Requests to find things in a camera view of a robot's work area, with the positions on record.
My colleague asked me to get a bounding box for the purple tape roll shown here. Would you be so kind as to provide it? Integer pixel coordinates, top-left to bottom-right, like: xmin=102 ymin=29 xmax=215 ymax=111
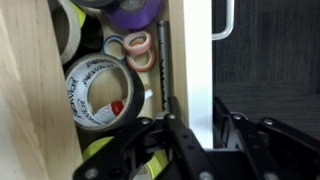
xmin=105 ymin=0 xmax=163 ymax=31

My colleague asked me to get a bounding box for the white cabinet with wood top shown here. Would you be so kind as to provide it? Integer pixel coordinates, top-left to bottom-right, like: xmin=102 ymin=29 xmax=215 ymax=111
xmin=0 ymin=0 xmax=84 ymax=180

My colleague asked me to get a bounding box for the yellow green tape roll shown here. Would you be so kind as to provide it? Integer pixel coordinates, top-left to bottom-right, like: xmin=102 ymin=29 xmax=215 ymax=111
xmin=82 ymin=135 xmax=169 ymax=180

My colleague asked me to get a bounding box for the cream tape roll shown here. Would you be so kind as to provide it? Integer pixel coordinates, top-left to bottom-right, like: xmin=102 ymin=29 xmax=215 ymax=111
xmin=49 ymin=0 xmax=87 ymax=65

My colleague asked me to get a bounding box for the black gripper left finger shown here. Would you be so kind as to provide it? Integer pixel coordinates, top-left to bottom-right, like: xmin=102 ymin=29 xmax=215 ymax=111
xmin=72 ymin=96 xmax=216 ymax=180

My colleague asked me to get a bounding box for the small white plastic piece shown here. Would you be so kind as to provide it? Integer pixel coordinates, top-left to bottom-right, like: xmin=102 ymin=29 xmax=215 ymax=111
xmin=143 ymin=88 xmax=155 ymax=101

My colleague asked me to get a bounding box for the small orange tape roll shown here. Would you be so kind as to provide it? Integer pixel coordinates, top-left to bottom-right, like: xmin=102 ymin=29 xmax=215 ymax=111
xmin=125 ymin=47 xmax=156 ymax=73

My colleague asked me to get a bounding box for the grey marker pen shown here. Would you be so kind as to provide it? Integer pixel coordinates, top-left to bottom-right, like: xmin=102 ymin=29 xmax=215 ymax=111
xmin=156 ymin=20 xmax=173 ymax=113

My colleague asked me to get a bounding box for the small pink tape roll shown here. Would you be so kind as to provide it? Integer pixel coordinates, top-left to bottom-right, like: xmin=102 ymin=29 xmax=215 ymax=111
xmin=122 ymin=30 xmax=153 ymax=56

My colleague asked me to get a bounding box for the red capped white tube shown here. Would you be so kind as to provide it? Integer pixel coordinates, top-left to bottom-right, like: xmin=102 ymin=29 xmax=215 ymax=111
xmin=93 ymin=99 xmax=126 ymax=118

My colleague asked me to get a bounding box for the small blue tape roll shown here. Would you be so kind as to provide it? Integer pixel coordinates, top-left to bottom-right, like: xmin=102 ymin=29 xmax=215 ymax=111
xmin=101 ymin=35 xmax=127 ymax=63

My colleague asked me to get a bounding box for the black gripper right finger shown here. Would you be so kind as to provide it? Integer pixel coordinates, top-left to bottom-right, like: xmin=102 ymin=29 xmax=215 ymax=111
xmin=213 ymin=97 xmax=320 ymax=180

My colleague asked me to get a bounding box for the silver drawer handle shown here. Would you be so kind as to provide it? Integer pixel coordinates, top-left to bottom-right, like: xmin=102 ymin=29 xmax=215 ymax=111
xmin=211 ymin=0 xmax=235 ymax=41

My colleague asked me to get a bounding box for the white fronted wooden drawer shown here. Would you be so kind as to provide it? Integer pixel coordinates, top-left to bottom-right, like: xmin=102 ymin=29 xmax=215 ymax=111
xmin=48 ymin=0 xmax=214 ymax=180

